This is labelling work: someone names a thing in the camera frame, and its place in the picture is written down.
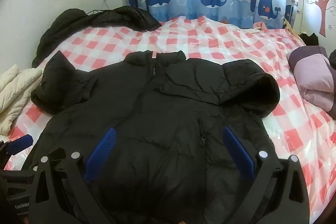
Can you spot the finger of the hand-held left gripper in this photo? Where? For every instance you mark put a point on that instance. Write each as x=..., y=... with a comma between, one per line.
x=19, y=143

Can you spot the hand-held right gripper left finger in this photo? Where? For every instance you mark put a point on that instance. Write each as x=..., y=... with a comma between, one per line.
x=102, y=153

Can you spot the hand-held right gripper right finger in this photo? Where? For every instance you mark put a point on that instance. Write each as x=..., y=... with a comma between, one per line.
x=238, y=152

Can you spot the black hooded puffer jacket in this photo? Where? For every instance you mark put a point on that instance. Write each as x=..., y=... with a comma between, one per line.
x=162, y=108

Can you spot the cream folded quilt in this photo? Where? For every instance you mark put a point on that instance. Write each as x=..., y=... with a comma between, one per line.
x=15, y=94

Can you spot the purple folded blanket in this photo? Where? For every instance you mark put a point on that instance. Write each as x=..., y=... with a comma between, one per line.
x=312, y=77

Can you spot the red white checkered bed sheet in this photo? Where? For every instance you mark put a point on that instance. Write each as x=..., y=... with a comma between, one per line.
x=210, y=40

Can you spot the pink cloth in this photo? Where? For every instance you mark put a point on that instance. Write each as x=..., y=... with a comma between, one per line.
x=260, y=26

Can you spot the dark garment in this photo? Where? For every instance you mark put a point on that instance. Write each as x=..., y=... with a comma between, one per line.
x=333, y=60
x=309, y=39

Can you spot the black crumpled jacket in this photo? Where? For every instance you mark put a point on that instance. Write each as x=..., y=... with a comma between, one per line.
x=78, y=22

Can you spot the light wooden frame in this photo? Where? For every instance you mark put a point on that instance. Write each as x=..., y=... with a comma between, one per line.
x=288, y=24

